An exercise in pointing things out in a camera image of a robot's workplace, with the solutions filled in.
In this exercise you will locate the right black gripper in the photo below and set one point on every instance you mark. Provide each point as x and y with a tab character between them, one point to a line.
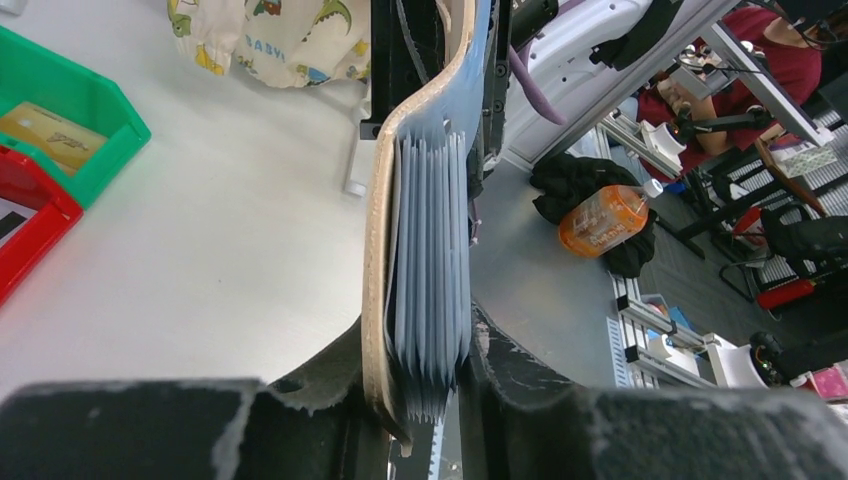
408	49

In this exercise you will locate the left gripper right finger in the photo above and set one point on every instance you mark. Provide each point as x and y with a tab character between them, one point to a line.
520	419

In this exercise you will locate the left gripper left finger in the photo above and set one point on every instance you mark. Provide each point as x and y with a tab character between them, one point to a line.
312	423

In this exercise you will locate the beige card holder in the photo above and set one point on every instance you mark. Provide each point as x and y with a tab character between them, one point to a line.
416	324

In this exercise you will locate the gold card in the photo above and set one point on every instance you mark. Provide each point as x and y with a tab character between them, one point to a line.
69	145

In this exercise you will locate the white cards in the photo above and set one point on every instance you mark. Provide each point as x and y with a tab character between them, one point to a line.
14	217

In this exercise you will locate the dinosaur print cloth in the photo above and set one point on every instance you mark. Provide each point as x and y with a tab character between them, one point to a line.
283	44

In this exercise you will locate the black cloth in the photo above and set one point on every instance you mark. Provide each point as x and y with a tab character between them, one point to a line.
566	180

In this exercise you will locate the orange bottle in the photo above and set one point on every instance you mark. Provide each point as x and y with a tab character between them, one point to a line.
609	217

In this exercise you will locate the green plastic bin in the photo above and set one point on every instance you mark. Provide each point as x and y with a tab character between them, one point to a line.
32	73

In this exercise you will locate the red plastic bin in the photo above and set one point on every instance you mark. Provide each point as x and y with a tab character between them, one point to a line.
25	182

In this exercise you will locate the white cable tray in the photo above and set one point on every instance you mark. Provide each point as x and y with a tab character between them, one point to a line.
435	456

